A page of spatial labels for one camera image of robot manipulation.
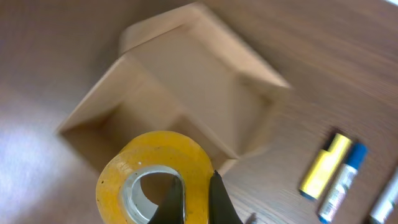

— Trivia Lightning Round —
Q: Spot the blue whiteboard marker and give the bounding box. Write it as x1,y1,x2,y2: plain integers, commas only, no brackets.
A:
318,142,368,223

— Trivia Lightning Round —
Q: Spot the black pen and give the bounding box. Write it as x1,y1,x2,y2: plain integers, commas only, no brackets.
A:
245,213,257,224

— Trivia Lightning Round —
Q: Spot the yellow tape roll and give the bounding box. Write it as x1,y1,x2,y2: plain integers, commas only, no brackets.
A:
96,131,214,223

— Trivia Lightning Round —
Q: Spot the black whiteboard marker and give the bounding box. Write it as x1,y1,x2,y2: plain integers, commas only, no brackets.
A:
369,169,397,224

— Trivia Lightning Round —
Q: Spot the yellow highlighter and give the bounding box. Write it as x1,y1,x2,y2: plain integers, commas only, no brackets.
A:
299,133,352,200

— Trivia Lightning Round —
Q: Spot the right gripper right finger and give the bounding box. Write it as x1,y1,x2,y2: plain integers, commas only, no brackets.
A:
208,170,243,224

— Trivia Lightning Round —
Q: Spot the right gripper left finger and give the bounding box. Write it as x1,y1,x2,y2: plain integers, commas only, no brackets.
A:
148,177,184,224

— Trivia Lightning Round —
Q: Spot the brown cardboard box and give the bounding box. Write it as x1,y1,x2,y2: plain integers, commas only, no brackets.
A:
58,2,291,174

